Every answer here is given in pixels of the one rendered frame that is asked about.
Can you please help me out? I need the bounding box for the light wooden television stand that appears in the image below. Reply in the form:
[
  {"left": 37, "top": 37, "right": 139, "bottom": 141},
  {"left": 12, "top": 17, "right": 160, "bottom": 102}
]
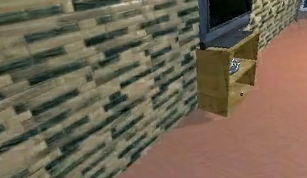
[{"left": 188, "top": 31, "right": 272, "bottom": 121}]

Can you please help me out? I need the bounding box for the blue white round dish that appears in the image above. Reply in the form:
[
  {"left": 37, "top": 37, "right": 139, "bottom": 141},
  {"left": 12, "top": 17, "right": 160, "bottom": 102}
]
[{"left": 227, "top": 57, "right": 243, "bottom": 75}]

